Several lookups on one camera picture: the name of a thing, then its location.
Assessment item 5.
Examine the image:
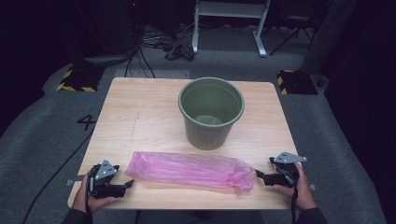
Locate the green plastic bin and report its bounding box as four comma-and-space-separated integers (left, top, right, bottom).
177, 77, 246, 151

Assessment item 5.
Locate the black tripod stand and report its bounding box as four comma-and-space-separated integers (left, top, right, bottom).
268, 13, 316, 57

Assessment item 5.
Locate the yellow black striped base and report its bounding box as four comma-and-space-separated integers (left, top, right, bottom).
56, 63, 106, 93
276, 69, 318, 96

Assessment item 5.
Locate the person's left hand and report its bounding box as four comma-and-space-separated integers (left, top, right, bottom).
72, 174, 118, 214

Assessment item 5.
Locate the black floor cable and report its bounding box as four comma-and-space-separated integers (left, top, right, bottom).
21, 130, 95, 224

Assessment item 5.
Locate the person's right hand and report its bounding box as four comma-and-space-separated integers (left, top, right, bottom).
274, 162, 318, 211

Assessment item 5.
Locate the pink plastic bag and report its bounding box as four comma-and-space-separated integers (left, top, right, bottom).
125, 151, 257, 195

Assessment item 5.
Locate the grey curtain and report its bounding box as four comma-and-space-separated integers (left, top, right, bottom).
299, 0, 360, 76

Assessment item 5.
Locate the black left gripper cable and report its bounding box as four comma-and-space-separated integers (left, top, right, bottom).
85, 174, 95, 217

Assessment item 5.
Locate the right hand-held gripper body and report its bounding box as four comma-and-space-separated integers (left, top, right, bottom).
269, 151, 307, 189

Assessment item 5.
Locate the white desk frame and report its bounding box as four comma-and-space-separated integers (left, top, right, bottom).
191, 0, 272, 58

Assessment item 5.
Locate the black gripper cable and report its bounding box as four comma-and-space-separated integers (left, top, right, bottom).
85, 174, 95, 217
290, 177, 301, 224

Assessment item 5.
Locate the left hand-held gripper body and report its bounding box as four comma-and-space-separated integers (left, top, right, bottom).
88, 159, 127, 200

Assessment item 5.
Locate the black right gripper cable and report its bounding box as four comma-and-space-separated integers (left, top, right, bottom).
290, 177, 301, 224

